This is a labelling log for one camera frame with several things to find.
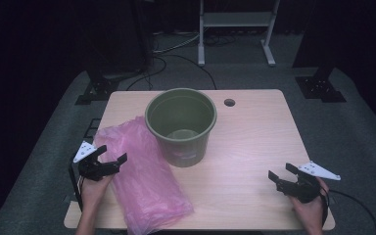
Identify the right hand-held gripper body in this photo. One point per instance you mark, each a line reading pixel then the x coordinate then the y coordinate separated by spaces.
pixel 303 191

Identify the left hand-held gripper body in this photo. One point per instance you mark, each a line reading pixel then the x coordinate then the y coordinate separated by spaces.
pixel 93 169

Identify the pink plastic bag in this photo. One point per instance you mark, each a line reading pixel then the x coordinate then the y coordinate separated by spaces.
pixel 143 182

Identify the green plastic bin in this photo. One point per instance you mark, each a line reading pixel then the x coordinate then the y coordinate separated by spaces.
pixel 181 114

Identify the person's right hand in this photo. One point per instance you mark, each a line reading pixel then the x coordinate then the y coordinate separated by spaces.
pixel 310 213

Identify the person's left hand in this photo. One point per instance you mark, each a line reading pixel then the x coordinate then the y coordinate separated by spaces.
pixel 93 194

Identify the black tape strip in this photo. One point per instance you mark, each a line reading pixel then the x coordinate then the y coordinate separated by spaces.
pixel 69 198

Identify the black stand base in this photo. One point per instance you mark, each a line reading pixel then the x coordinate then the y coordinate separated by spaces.
pixel 319 86
pixel 99 88

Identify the white metal stand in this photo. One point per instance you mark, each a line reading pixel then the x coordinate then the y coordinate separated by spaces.
pixel 238 19

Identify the black floor frame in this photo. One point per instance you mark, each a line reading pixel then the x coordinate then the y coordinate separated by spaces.
pixel 90 128

